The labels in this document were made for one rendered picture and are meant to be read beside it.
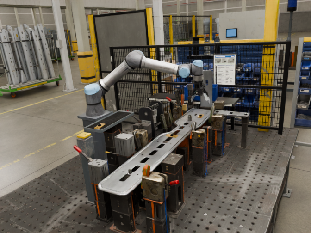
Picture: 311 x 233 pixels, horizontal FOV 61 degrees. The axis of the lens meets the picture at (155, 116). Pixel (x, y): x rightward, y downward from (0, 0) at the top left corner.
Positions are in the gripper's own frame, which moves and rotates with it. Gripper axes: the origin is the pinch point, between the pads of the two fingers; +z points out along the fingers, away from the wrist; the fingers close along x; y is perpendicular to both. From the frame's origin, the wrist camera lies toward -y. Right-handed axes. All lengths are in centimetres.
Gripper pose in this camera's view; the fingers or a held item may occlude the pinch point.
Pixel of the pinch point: (200, 102)
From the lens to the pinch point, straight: 221.0
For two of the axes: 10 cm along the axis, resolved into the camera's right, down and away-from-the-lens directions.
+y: -4.6, 4.1, -7.9
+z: 1.1, 9.1, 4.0
